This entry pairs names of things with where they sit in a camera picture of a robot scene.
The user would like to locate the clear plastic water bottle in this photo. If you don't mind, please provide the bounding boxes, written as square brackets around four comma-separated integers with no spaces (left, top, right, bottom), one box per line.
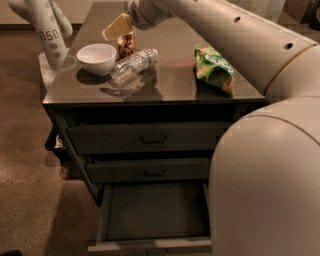
[109,48,158,86]

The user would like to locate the white ceramic bowl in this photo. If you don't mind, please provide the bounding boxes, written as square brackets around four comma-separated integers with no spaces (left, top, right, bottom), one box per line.
[77,43,117,76]

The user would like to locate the middle left drawer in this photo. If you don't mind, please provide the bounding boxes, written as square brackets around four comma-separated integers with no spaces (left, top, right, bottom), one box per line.
[86,158,209,183]

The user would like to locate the green cable loop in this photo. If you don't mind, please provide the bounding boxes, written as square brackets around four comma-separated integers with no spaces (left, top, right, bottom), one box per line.
[58,54,78,73]

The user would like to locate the green snack bag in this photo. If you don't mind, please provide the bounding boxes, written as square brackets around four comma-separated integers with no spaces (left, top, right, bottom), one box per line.
[194,45,235,98]

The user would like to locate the black bin beside cabinet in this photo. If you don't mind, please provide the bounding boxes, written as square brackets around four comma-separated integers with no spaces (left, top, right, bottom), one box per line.
[45,127,69,162]

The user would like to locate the top left drawer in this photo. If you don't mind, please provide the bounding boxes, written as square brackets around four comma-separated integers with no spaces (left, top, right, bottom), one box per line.
[67,122,227,154]

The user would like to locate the dark grey drawer cabinet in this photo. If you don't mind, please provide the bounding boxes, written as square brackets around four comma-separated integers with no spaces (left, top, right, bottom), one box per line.
[42,1,268,205]

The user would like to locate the orange soda can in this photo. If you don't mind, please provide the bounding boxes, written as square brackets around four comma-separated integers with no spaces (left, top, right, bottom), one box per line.
[117,32,136,58]

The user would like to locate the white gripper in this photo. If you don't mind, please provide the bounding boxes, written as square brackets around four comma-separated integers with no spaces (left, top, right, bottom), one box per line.
[102,0,172,41]

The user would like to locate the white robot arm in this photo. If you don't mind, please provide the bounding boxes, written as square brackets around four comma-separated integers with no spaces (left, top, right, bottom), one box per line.
[103,0,320,256]

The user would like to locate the open bottom left drawer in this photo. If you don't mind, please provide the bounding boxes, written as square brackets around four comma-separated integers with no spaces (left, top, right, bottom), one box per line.
[87,182,211,256]

